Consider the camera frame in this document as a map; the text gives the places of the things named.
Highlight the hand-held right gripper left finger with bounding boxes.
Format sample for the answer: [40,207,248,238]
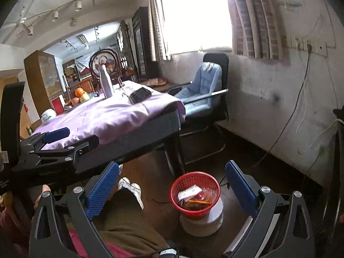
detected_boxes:
[29,161,120,258]

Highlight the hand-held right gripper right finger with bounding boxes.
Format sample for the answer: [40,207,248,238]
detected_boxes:
[225,160,316,258]

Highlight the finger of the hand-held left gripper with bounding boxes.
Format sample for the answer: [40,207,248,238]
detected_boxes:
[28,135,100,166]
[20,127,71,154]

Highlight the red plastic basket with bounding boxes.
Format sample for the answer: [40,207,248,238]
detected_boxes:
[170,172,221,217]

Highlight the person's left forearm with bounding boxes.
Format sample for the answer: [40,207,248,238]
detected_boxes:
[0,207,31,258]

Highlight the person's left hand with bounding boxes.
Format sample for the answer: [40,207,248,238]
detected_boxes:
[34,185,51,211]

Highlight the white ceramic jar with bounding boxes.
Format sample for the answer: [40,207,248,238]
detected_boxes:
[41,109,57,124]

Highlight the white shoe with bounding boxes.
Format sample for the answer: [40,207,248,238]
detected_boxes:
[130,183,144,210]
[118,177,132,194]

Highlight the red box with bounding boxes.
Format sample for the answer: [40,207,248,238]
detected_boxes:
[51,96,65,115]

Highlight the person's olive trouser leg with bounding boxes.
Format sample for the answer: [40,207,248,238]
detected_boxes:
[93,188,173,258]

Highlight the blue rimmed fruit bowl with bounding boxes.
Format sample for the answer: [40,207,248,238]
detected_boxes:
[63,91,100,111]

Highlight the white round stand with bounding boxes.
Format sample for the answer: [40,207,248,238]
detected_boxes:
[180,196,224,235]

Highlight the carved wooden desk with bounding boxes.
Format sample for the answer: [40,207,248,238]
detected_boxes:
[67,79,96,94]

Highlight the wooden glass cabinet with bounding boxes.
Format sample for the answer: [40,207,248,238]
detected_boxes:
[24,50,65,117]

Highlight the steel water bottle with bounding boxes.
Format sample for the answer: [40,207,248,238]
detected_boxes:
[98,65,114,99]

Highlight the metal key bunch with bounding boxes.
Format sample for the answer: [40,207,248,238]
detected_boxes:
[118,84,133,98]

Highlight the grey table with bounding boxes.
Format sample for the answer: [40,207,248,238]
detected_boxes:
[27,110,187,189]

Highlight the white hanging sheet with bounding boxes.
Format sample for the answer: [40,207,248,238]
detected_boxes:
[75,55,93,72]

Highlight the black wallet with keys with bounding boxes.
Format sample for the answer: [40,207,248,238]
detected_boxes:
[130,87,151,104]

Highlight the round decorative table screen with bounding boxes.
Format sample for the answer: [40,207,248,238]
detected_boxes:
[89,48,121,84]

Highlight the blue chair cushion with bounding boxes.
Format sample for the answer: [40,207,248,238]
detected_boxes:
[173,62,223,116]

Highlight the white ceiling fan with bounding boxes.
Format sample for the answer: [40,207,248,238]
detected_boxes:
[1,0,36,45]

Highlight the dark wooden cabinet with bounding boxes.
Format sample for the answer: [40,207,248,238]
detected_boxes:
[132,7,154,79]

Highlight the ceiling track lights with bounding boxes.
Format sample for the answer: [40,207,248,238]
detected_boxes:
[27,0,100,38]

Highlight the black office chair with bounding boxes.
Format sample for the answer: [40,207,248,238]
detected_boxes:
[167,52,230,165]

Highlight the plaid window curtain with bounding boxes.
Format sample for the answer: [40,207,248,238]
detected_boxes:
[146,0,171,61]

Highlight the brick pattern window curtain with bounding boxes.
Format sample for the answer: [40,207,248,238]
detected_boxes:
[223,0,291,65]

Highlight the black floor cable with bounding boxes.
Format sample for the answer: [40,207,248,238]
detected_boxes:
[218,174,232,192]

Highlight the white wall cable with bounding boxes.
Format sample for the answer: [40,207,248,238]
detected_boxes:
[296,86,339,154]

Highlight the grey wall cable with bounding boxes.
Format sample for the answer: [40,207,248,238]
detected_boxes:
[253,49,313,167]

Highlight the wall power outlets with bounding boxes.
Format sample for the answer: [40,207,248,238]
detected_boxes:
[290,36,329,57]

